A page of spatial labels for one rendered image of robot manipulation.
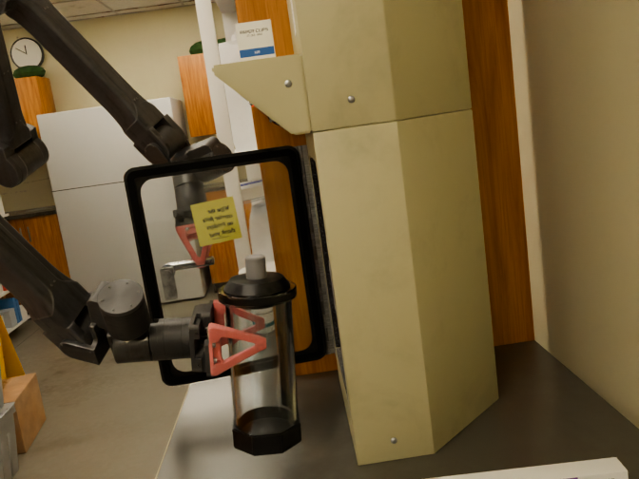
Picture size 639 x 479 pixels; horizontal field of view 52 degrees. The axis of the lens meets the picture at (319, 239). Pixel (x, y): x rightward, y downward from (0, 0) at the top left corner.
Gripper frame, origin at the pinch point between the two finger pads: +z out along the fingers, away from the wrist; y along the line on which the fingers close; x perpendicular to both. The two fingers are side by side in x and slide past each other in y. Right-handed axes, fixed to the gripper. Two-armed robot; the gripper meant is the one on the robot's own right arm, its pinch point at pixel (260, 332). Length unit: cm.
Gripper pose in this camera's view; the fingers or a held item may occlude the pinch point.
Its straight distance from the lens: 92.1
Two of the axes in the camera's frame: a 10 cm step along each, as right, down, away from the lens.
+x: 0.4, 9.8, 1.8
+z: 9.9, -0.6, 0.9
